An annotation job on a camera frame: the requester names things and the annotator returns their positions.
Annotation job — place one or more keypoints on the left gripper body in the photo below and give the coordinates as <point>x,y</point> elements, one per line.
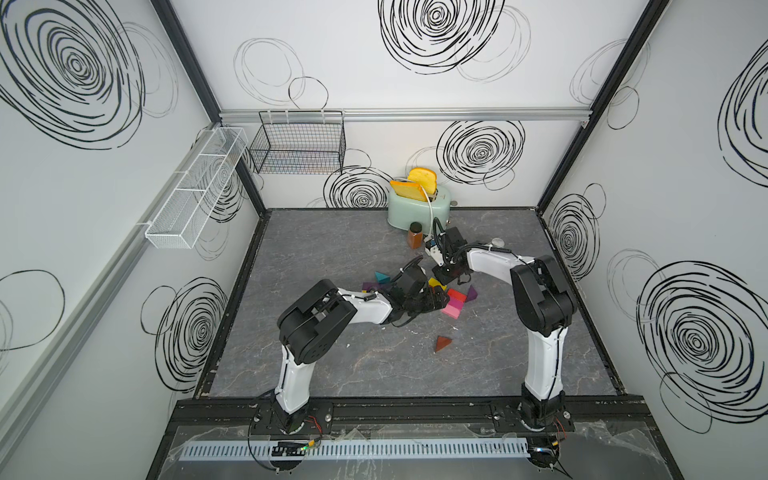
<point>422,302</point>

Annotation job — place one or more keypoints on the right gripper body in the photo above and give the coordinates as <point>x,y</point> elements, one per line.
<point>445,273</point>

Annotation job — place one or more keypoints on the yellow block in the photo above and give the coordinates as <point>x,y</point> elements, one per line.
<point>432,282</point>

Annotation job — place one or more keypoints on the magenta block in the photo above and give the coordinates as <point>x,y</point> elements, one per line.
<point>455,304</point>

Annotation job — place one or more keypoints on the purple triangle block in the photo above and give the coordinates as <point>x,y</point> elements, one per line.
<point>472,294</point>

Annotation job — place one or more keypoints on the brown triangle block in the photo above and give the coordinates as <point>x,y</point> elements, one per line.
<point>441,343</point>

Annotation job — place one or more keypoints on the teal triangle block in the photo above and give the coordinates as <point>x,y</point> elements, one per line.
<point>382,278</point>

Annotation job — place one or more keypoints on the red block front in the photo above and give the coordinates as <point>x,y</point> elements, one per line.
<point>456,295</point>

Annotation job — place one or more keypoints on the light pink block front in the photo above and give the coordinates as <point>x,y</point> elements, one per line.
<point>452,311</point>

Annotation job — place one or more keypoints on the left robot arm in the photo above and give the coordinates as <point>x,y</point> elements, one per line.
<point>312,324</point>

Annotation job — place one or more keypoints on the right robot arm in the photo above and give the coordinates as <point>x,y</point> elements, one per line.
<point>544,302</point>

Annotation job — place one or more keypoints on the brown spice bottle black cap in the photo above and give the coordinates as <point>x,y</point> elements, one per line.
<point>415,235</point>

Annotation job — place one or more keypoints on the mint green toaster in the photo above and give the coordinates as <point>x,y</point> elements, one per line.
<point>401,212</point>

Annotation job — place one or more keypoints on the front toast slice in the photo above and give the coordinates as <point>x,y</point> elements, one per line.
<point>410,190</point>

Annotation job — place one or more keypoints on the toast slice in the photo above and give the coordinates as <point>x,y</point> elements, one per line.
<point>426,178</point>
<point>410,190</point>

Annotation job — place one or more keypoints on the rear toast slice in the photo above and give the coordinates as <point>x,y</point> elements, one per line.
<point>426,178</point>

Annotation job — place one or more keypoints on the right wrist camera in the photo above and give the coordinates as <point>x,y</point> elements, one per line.
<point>433,249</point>

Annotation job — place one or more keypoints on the grey slotted cable duct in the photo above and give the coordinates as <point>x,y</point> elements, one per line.
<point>361,449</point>

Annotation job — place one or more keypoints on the black wire basket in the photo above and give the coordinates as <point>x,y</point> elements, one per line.
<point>299,143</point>

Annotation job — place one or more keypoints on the black mounting rail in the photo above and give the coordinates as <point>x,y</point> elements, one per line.
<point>333,415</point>

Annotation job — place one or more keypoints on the white wire shelf basket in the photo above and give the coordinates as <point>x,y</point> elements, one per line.
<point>208,190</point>

